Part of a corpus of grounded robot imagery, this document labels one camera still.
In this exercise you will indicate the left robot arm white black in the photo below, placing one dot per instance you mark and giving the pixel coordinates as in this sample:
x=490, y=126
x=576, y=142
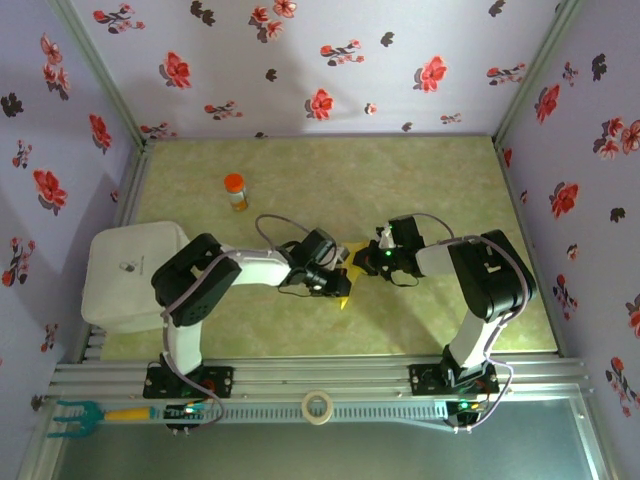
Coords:
x=260, y=267

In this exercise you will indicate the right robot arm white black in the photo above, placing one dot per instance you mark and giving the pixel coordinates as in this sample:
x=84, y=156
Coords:
x=472, y=330

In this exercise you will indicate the white square storage case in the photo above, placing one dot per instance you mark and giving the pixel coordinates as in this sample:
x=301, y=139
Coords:
x=125, y=300

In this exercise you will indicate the white tape roll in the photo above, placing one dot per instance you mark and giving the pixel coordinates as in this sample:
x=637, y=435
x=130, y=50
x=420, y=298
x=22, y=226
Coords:
x=304, y=407

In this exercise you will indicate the orange capped pill bottle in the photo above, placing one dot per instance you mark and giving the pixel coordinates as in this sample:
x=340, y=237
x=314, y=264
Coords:
x=235, y=187

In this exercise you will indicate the small black controller board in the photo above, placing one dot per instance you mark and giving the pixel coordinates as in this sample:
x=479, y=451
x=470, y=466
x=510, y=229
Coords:
x=175, y=414
x=467, y=409

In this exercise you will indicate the aluminium base rail beam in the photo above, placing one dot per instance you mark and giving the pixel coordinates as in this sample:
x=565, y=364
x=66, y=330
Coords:
x=320, y=372

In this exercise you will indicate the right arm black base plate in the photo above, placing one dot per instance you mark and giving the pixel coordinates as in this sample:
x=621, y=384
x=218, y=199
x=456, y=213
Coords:
x=422, y=382

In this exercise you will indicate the aluminium side rail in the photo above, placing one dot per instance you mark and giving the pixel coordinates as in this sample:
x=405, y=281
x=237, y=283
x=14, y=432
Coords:
x=530, y=250
x=131, y=190

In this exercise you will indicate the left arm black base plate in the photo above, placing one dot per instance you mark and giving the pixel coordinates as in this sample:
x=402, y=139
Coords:
x=220, y=374

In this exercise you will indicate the aluminium corner post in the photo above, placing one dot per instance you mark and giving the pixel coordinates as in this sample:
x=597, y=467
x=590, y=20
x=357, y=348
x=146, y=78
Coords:
x=537, y=70
x=100, y=70

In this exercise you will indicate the aluminium frame rail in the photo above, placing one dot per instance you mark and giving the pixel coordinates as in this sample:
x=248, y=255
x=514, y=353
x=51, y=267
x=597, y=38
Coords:
x=40, y=445
x=592, y=440

